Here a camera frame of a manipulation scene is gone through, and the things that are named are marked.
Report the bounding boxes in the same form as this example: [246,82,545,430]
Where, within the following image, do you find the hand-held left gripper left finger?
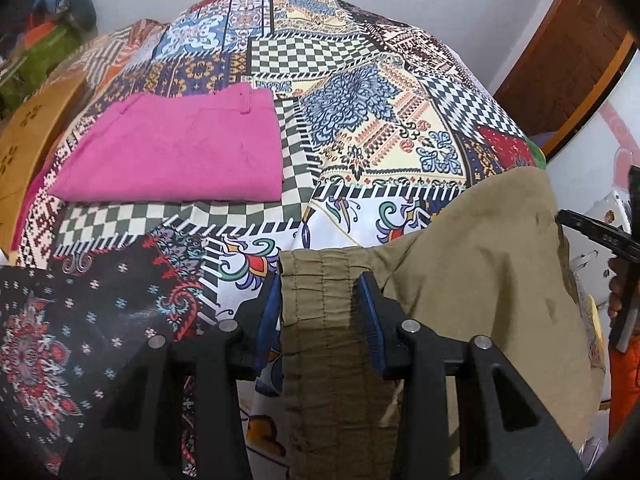
[57,270,283,480]

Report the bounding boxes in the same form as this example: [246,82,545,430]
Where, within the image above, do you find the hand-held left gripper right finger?
[352,271,586,480]

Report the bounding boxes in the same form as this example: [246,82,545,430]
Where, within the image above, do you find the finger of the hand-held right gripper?
[556,209,633,256]

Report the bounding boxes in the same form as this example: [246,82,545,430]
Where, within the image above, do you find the khaki pants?
[277,166,608,480]

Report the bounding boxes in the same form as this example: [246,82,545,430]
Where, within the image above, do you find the pink pants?
[11,82,285,253]

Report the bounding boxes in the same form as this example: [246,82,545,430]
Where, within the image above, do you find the person's right hand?
[607,259,625,320]

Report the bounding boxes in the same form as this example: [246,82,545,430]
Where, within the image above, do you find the yellow printed cloth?
[582,294,608,376]

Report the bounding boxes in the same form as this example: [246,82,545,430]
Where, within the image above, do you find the white sliding wardrobe door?
[547,52,640,411]

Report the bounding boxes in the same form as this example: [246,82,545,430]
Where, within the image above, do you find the person's orange trouser leg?
[607,335,640,441]

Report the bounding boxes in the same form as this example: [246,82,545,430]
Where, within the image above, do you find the dark wooden door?
[492,0,633,136]

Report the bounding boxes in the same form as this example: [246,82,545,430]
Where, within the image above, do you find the patchwork printed blanket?
[0,0,548,480]

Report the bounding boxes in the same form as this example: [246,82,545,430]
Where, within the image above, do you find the wooden bench with flower cutouts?
[0,67,93,251]

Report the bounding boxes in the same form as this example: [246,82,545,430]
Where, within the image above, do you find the green fabric bag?
[0,25,83,111]

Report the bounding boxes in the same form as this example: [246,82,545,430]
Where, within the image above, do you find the orange box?
[25,14,58,46]

